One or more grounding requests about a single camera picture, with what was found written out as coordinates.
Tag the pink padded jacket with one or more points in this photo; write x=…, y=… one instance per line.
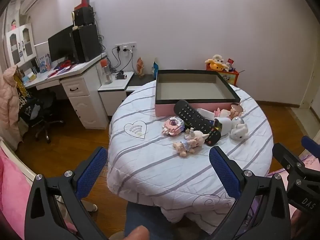
x=8, y=97

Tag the person's left hand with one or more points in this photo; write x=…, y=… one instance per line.
x=137, y=233

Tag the blue and white box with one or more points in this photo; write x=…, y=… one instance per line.
x=45, y=63

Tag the small white box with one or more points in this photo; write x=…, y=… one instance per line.
x=206, y=113

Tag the white and pink block toy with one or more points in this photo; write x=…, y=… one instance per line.
x=222, y=113

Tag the orange snack bag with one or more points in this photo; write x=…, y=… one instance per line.
x=140, y=67

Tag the pink box with black rim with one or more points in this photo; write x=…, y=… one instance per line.
x=190, y=90

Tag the black office chair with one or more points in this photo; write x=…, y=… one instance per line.
x=42, y=112

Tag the yellow and white plush toy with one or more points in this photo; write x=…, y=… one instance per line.
x=217, y=65

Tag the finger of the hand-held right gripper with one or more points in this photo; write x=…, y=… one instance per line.
x=310, y=142
x=282, y=155

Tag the grey slipper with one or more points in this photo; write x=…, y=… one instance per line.
x=90, y=206

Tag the small black device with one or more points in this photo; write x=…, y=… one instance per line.
x=120, y=75

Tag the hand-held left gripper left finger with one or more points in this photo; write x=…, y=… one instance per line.
x=92, y=170

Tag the blue and white bag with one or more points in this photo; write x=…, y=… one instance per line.
x=155, y=68

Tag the large black speaker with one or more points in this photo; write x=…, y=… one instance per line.
x=86, y=43

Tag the white oval case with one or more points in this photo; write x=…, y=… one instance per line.
x=226, y=127

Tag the rose gold metal jar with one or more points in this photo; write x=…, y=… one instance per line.
x=236, y=110

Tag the white desk with drawers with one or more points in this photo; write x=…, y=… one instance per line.
x=85, y=105

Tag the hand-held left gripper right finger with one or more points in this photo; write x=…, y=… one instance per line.
x=225, y=172

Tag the white wall outlet strip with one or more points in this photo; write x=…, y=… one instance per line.
x=125, y=46

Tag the clear bottle with orange cap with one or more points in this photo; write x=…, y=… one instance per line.
x=107, y=72

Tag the white bed frame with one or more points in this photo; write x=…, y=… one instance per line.
x=15, y=160

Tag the pink blanket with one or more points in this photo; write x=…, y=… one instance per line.
x=12, y=187

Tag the small black remote control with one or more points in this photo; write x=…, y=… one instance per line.
x=213, y=136

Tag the pig figurine in blue dress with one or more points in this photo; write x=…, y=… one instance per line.
x=185, y=147

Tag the white glass-door cabinet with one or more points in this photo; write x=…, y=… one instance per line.
x=25, y=42

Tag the person's jeans leg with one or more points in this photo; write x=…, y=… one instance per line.
x=150, y=217

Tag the red toy crate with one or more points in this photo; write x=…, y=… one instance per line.
x=231, y=77

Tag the large black remote control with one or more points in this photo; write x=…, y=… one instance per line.
x=190, y=117

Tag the red papers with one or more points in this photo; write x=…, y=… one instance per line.
x=65, y=64

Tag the round table striped cloth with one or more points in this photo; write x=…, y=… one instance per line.
x=150, y=165

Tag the white dog toy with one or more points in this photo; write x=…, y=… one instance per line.
x=238, y=132

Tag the white door frame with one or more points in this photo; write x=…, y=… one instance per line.
x=308, y=92

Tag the pale pink pig figurine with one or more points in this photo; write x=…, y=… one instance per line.
x=197, y=137

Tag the white nightstand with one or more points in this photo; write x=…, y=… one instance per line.
x=110, y=100

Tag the black computer monitor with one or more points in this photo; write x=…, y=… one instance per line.
x=60, y=45

